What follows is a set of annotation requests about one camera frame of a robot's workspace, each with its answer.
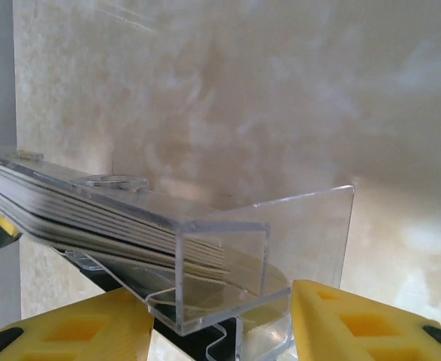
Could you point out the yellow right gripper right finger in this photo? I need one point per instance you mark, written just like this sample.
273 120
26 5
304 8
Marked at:
318 319

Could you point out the clear acrylic card stand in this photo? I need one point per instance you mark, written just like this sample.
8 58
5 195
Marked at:
302 233

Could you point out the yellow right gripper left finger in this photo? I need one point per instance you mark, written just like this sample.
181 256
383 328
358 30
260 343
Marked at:
103 312

